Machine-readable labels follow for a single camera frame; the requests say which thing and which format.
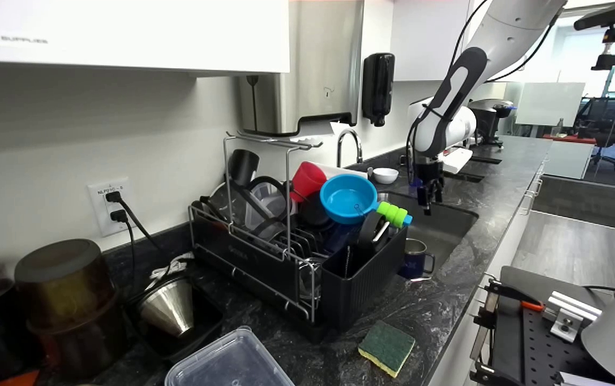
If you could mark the white wall outlet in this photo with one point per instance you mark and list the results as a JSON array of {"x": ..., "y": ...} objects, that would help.
[{"x": 103, "y": 209}]

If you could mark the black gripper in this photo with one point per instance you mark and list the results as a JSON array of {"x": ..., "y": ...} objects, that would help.
[{"x": 428, "y": 180}]

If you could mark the black soap dispenser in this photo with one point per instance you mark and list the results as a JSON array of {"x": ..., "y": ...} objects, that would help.
[{"x": 379, "y": 85}]

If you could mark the white small bowl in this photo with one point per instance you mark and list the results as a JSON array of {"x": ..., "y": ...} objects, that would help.
[{"x": 385, "y": 174}]

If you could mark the blue funnel bowl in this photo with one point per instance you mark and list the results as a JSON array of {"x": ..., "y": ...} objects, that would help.
[{"x": 349, "y": 197}]

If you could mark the black hanging cup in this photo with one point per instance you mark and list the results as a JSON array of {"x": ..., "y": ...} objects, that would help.
[{"x": 244, "y": 165}]

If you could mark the steel paper towel dispenser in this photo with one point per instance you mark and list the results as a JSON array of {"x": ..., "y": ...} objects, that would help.
[{"x": 325, "y": 71}]

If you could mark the black dish rack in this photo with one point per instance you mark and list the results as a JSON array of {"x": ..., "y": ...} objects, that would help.
[{"x": 323, "y": 270}]

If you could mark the stainless steel sink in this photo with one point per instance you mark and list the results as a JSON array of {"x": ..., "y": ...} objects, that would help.
[{"x": 442, "y": 227}]

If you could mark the dark brown pot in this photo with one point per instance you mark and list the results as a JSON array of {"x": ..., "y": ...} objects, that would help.
[{"x": 74, "y": 306}]

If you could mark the clear plastic container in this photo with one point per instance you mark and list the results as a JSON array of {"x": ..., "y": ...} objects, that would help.
[{"x": 234, "y": 359}]

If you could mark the steel cone dripper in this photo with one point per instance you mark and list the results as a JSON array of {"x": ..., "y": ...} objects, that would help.
[{"x": 171, "y": 306}]

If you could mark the green yellow sponge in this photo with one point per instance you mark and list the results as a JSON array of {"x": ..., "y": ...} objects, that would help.
[{"x": 387, "y": 347}]

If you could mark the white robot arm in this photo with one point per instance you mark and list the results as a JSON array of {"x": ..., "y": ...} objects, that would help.
[{"x": 442, "y": 121}]

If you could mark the red cup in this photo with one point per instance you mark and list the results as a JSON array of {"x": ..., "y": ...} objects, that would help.
[{"x": 307, "y": 180}]

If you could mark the blue steel mug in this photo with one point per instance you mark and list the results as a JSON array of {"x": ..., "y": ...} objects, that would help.
[{"x": 416, "y": 260}]

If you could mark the green handled brush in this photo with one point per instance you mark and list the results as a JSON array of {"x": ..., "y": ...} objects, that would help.
[{"x": 396, "y": 215}]

